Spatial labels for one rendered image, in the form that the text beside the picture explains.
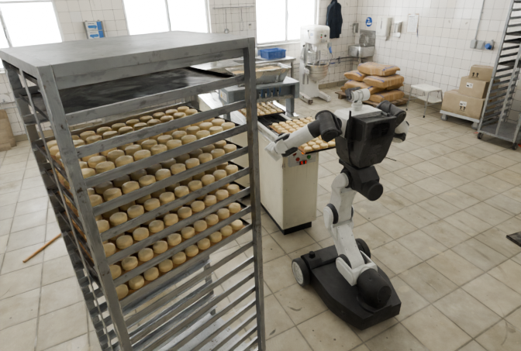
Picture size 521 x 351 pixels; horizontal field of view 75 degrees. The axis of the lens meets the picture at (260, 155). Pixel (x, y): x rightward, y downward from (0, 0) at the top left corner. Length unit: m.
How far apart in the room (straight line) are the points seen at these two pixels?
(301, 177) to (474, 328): 1.51
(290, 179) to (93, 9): 4.31
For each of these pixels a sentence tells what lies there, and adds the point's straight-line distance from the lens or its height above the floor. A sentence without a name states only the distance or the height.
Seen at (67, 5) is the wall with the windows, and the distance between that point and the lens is 6.08.
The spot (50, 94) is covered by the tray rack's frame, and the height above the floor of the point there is 1.76.
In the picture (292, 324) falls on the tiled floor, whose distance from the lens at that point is 2.48.
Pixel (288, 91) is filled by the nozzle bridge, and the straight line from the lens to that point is 3.42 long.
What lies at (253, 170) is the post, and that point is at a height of 1.33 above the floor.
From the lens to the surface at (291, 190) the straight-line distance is 2.86.
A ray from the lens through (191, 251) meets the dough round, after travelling 1.39.
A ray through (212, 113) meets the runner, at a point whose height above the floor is 1.59.
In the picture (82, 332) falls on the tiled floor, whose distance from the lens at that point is 2.74.
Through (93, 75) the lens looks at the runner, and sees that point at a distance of 0.96.
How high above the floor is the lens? 1.95
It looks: 25 degrees down
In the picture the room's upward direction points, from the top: 2 degrees counter-clockwise
